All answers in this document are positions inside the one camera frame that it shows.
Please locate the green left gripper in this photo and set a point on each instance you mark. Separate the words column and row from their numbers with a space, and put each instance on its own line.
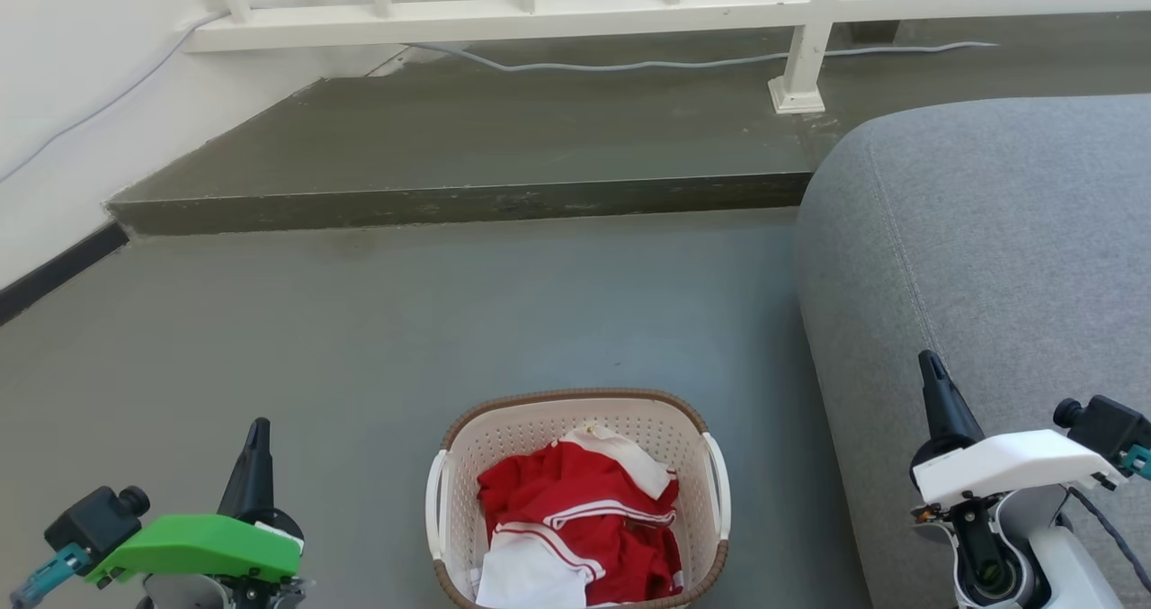
column 198, row 546

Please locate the grey fabric sofa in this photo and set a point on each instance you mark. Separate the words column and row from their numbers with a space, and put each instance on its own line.
column 989, row 231

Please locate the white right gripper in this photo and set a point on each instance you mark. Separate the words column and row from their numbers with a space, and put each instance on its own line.
column 1007, row 465

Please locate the teal left camera connector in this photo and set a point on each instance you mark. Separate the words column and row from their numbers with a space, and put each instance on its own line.
column 45, row 577

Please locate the red and white garment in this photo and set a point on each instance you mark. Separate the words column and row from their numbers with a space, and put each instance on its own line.
column 575, row 519

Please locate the white railing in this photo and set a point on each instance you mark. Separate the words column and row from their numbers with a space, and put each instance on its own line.
column 513, row 17

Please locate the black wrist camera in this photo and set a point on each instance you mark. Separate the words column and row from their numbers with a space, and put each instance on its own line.
column 1106, row 425
column 90, row 519

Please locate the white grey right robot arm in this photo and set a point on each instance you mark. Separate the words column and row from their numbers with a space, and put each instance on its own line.
column 1070, row 564

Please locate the raised concrete step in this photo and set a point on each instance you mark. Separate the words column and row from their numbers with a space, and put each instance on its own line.
column 486, row 132

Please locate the teal camera connector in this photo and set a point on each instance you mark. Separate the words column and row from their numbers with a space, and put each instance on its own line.
column 45, row 577
column 1138, row 461

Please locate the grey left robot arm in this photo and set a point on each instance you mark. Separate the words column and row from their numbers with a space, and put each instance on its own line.
column 180, row 593

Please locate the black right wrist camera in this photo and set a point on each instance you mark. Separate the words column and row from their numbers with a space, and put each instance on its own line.
column 1106, row 425

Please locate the black baseboard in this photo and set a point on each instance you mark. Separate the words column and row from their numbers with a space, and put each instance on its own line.
column 54, row 272

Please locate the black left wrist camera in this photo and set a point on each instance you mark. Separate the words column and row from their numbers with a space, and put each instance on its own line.
column 90, row 519

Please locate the cream perforated laundry basket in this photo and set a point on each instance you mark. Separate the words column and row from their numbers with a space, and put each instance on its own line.
column 513, row 438

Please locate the teal right camera connector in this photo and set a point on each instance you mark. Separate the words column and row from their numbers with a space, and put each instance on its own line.
column 1138, row 461

